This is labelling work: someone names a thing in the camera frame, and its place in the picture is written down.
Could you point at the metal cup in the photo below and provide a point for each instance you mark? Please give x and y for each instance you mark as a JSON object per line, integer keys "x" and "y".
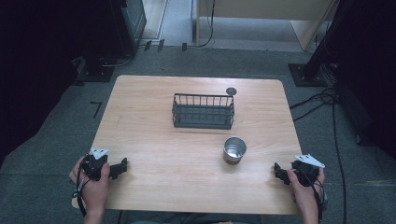
{"x": 234, "y": 151}

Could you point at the black stand with base plate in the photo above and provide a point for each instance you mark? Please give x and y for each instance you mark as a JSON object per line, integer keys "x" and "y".
{"x": 96, "y": 73}
{"x": 306, "y": 76}

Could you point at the black tape strip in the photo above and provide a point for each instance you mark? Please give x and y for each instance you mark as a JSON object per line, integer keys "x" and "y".
{"x": 160, "y": 45}
{"x": 148, "y": 45}
{"x": 184, "y": 47}

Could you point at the light wooden desk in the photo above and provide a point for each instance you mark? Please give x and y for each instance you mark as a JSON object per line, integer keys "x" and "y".
{"x": 264, "y": 9}

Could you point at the black curtain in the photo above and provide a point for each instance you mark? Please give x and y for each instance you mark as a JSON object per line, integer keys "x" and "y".
{"x": 31, "y": 68}
{"x": 370, "y": 77}

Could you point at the person's left hand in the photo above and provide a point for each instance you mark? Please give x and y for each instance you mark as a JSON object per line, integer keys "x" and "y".
{"x": 93, "y": 193}

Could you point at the person's right hand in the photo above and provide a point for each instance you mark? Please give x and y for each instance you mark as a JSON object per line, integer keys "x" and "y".
{"x": 303, "y": 193}

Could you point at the black cabinet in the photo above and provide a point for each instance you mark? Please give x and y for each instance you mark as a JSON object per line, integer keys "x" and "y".
{"x": 129, "y": 25}

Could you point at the dark round disc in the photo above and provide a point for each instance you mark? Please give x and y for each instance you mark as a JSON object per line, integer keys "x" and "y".
{"x": 231, "y": 91}

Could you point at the black angled tape mark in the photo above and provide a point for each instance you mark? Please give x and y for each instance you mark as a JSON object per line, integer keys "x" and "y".
{"x": 97, "y": 107}

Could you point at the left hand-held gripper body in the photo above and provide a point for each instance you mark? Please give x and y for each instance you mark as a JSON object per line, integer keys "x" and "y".
{"x": 93, "y": 166}

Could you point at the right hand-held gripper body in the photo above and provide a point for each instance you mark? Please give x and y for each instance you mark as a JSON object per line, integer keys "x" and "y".
{"x": 306, "y": 174}

